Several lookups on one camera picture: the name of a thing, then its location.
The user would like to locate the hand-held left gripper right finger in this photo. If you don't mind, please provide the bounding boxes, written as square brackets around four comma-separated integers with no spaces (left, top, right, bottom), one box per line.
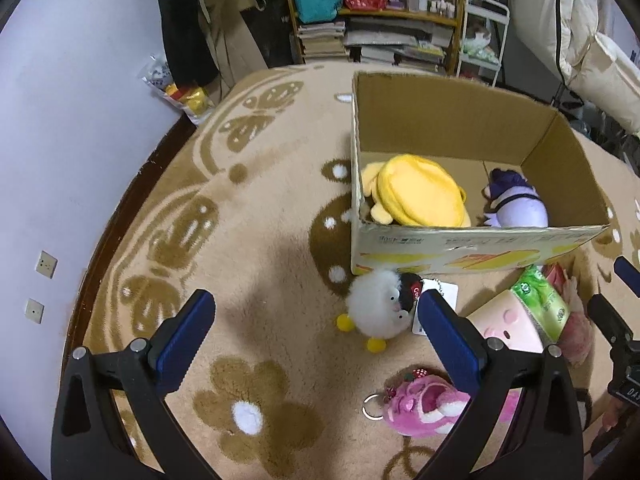
[415,289,586,480]

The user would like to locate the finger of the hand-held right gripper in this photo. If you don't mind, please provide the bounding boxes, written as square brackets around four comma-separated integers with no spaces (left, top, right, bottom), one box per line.
[614,256,640,286]
[587,294,636,356]

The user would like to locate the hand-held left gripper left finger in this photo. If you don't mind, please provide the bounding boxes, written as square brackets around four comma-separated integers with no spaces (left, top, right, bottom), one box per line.
[50,289,217,480]

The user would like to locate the pink square face plush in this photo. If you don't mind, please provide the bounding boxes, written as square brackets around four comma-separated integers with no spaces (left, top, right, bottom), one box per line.
[465,290,546,356]

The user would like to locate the green tissue packet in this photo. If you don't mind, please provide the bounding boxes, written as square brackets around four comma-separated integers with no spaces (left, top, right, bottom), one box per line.
[510,265,572,343]

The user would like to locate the magenta bear plush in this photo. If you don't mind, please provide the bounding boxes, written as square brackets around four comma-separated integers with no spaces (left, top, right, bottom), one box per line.
[382,367,521,436]

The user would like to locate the white fluffy plush toy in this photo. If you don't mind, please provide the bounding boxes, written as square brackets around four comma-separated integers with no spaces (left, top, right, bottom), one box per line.
[336,267,423,353]

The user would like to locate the cardboard box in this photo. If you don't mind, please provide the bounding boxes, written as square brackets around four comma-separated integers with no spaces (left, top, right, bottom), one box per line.
[350,71,612,277]

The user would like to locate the soft toys in cart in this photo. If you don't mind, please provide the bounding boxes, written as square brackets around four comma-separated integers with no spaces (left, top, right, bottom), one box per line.
[462,22,501,63]

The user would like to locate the white paper tag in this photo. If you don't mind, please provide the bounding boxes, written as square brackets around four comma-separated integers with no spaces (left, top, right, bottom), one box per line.
[411,280,460,336]

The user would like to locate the purple plush toy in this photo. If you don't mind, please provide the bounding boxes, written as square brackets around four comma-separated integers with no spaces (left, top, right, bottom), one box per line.
[482,167,550,228]

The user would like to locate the yellow plush toy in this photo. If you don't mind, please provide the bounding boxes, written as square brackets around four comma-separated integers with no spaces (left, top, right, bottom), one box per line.
[361,154,473,228]

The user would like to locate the beige patterned rug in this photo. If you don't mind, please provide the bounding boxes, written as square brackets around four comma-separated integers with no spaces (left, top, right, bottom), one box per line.
[82,62,640,480]

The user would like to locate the plastic bag of toys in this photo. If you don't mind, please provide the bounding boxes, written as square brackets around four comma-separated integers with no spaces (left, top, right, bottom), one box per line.
[140,54,213,126]

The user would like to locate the white padded chair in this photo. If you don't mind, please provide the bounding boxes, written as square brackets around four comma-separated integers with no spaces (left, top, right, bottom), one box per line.
[505,0,640,136]

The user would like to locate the white metal cart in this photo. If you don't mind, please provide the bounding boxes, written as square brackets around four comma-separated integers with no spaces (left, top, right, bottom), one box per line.
[457,0,511,88]

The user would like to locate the dark hanging coat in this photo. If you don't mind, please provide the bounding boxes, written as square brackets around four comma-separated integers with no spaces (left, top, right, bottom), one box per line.
[157,0,221,88]

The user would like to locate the wide stack of books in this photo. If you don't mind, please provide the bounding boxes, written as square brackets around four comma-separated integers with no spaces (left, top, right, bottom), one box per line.
[344,16,453,73]

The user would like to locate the beige hanging garment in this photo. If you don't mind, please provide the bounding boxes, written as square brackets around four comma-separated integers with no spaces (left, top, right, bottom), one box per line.
[197,0,271,103]

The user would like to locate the narrow stack of books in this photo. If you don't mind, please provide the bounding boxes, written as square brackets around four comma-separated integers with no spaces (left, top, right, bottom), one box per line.
[297,21,350,63]

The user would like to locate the wooden shelf unit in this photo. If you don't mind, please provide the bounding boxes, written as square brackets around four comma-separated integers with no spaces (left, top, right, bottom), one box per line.
[277,0,468,78]

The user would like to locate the black hanging clothing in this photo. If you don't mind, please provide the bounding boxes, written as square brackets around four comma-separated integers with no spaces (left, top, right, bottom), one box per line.
[245,0,306,68]

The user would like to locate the metal key ring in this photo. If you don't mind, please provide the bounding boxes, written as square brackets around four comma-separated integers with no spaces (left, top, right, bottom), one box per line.
[361,394,385,420]

